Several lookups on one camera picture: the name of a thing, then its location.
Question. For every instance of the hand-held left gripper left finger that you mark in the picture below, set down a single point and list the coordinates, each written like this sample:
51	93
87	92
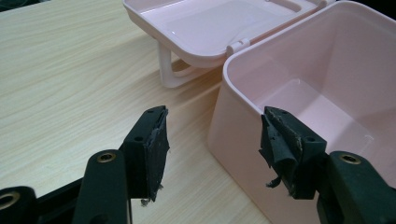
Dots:
146	155

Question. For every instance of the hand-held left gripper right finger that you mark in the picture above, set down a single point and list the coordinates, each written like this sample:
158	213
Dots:
295	149

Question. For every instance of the pink storage box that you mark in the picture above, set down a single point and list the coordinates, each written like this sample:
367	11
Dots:
243	140

